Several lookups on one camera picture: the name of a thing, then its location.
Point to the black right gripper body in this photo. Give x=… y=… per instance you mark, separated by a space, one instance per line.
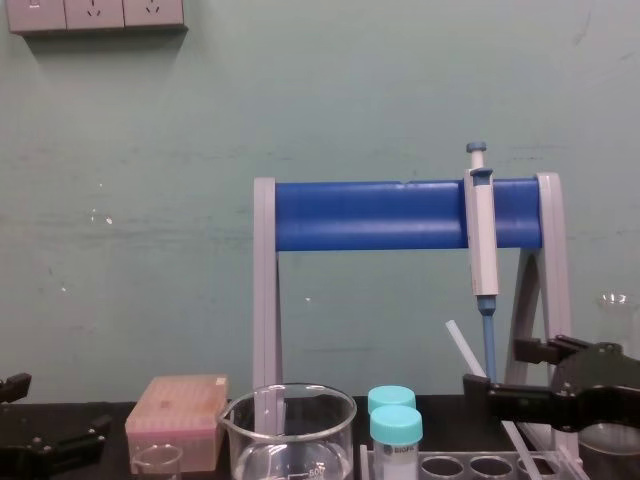
x=607 y=367

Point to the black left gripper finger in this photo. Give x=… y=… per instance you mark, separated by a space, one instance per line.
x=14 y=387
x=75 y=440

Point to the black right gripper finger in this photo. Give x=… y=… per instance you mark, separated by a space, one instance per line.
x=537 y=350
x=520 y=400

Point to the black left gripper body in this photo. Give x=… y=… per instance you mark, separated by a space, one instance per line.
x=20 y=445

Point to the clear stirring rod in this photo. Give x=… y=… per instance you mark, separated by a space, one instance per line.
x=465 y=347

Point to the clear glass flask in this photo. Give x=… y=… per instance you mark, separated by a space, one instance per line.
x=616 y=312

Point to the clear plastic tube rack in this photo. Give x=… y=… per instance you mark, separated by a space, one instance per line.
x=465 y=465

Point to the small glass beaker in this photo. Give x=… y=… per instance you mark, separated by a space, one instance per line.
x=157 y=462

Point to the pink pipette tip box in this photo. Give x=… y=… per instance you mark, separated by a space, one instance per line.
x=172 y=415

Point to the white pipette with blue tip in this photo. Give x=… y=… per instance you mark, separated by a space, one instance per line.
x=482 y=240

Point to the teal capped centrifuge tube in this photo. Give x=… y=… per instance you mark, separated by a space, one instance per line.
x=396 y=440
x=391 y=397

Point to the large glass beaker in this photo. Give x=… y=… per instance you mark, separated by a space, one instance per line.
x=290 y=440

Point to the grey pipette stand blue bar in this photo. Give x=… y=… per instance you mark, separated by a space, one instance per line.
x=367 y=215

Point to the grey wall socket panel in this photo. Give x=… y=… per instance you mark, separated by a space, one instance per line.
x=95 y=12

